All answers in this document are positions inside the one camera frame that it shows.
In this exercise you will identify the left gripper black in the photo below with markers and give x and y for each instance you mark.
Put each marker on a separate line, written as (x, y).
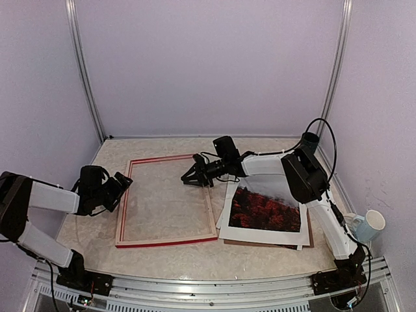
(119, 190)

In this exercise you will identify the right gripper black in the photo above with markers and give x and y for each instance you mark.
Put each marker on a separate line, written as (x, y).
(200, 173)

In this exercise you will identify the wooden photo frame red edge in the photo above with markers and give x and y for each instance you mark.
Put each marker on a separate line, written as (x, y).
(158, 210)

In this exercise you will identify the autumn forest photo print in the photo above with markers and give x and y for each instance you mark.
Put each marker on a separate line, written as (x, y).
(256, 210)

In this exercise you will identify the white mat board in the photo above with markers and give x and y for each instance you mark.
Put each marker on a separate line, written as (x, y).
(274, 188)

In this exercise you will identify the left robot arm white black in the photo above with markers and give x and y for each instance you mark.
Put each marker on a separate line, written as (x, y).
(27, 204)

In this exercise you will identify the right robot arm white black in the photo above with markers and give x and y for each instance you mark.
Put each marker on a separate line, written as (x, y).
(308, 183)

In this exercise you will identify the dark green cup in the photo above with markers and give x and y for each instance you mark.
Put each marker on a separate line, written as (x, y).
(310, 140)

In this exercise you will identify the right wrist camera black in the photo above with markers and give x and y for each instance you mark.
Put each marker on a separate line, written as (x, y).
(200, 160)

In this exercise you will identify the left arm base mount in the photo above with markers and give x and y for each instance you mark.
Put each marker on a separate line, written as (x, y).
(91, 282)

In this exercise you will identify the aluminium front rail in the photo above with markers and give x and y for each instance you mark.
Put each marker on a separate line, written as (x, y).
(129, 293)

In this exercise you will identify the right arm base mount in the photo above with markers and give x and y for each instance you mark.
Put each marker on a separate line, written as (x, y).
(335, 280)

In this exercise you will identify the left aluminium corner post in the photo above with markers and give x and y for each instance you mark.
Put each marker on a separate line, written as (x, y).
(71, 12)

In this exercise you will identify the aluminium corner post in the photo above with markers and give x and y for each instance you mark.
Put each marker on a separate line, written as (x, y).
(338, 59)
(71, 12)

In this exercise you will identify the right aluminium corner post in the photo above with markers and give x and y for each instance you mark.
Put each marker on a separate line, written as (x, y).
(338, 59)

